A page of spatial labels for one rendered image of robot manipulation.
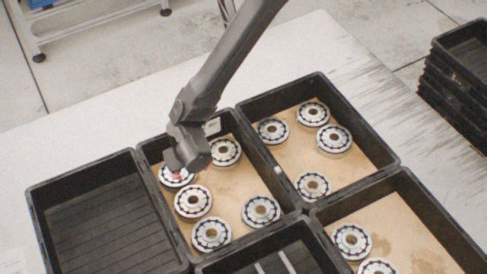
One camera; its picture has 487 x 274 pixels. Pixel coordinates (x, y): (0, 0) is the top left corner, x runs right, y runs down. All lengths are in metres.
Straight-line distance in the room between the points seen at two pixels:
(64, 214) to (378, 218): 0.84
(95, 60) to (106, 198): 1.78
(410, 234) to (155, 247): 0.65
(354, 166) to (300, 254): 0.31
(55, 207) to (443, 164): 1.16
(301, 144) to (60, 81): 1.88
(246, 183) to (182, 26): 1.97
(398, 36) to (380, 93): 1.40
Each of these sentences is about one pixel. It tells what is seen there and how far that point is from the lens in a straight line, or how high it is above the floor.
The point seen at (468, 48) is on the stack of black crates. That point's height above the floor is 0.49.
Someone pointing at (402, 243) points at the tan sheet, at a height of 0.83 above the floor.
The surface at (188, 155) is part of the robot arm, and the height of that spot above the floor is 1.15.
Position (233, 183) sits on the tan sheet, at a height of 0.83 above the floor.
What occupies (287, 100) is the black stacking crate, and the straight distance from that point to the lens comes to 1.53.
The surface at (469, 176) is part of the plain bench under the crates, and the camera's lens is 1.68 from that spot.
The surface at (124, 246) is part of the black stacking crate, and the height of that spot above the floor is 0.83.
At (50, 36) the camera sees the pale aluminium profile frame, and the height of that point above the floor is 0.13.
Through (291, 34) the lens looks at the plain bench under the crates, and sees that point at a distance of 2.02.
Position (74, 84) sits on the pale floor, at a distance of 3.01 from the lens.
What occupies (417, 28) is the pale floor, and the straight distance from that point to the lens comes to 3.29.
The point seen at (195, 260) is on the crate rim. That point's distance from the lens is 1.17.
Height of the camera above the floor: 1.99
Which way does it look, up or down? 51 degrees down
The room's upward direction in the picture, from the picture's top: 3 degrees counter-clockwise
